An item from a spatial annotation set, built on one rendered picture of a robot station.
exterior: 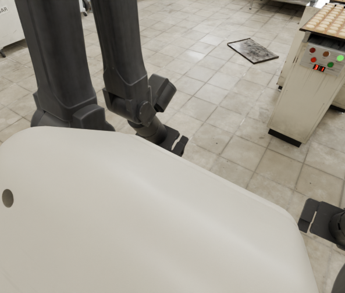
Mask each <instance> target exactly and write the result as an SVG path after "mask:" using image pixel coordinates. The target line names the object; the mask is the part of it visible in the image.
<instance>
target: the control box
mask: <svg viewBox="0 0 345 293"><path fill-rule="evenodd" d="M311 48H315V52H314V53H311V52H310V49H311ZM324 52H329V56H327V57H324V56H323V53H324ZM340 55H341V56H343V57H344V58H343V60H341V61H339V60H338V59H337V57H338V56H340ZM312 58H316V61H315V62H311V59H312ZM330 62H332V63H333V66H332V67H328V63H330ZM299 65H302V66H305V67H309V68H311V69H314V67H315V65H318V67H317V69H314V70H318V71H320V69H321V67H323V70H322V71H320V72H324V73H327V74H331V75H333V76H337V77H338V76H339V74H340V72H341V71H342V69H343V68H344V65H345V52H343V51H340V50H337V49H332V48H328V47H325V46H321V45H317V44H313V43H309V44H308V45H307V47H306V50H305V52H304V54H303V57H302V59H301V62H300V64H299Z"/></svg>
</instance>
